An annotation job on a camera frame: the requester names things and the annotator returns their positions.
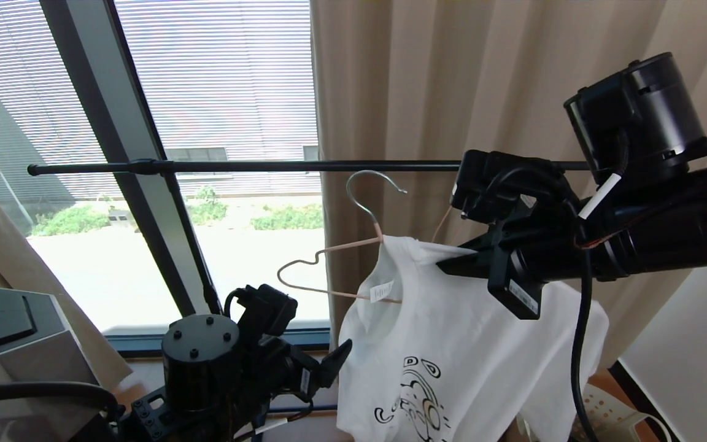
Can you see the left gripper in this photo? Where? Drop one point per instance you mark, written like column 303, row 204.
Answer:
column 274, row 380

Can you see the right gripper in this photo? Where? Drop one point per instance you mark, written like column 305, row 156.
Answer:
column 654, row 233

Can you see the pink clothes hanger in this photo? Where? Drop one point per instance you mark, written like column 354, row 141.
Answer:
column 442, row 224
column 329, row 248

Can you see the white printed T-shirt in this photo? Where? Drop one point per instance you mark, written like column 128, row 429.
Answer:
column 470, row 344

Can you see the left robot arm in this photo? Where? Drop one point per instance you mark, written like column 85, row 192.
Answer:
column 200, row 362

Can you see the white laundry basket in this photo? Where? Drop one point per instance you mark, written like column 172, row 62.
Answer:
column 611, row 411

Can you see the black clothes rack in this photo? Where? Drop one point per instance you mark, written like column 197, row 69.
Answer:
column 267, row 166

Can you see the beige curtain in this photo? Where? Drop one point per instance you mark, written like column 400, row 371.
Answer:
column 77, row 307
column 452, row 73

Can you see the window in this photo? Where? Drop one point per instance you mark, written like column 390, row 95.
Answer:
column 224, row 80

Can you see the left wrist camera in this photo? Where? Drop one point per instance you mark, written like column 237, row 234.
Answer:
column 267, row 313

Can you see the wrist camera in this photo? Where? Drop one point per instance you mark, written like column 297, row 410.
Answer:
column 501, row 184
column 267, row 313

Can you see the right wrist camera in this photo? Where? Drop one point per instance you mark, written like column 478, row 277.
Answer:
column 501, row 184

